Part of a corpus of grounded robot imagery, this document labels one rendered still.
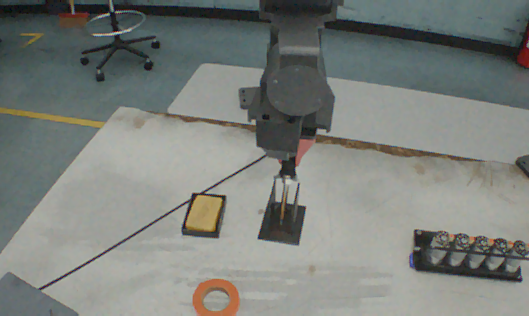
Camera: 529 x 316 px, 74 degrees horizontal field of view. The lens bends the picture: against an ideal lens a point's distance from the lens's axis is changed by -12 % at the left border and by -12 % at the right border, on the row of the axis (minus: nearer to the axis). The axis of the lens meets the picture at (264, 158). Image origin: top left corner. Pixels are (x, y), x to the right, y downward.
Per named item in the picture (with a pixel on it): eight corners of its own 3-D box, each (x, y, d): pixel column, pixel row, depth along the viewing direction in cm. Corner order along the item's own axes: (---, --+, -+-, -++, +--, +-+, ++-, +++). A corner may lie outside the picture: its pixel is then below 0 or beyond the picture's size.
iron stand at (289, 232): (302, 234, 61) (311, 172, 60) (297, 252, 53) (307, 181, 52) (264, 227, 62) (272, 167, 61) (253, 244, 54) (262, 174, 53)
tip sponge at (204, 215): (193, 198, 62) (191, 191, 61) (227, 201, 62) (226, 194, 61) (181, 235, 57) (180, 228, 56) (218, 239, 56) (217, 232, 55)
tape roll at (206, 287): (248, 294, 50) (248, 289, 49) (225, 331, 46) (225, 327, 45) (208, 276, 52) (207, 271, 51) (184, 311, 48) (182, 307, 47)
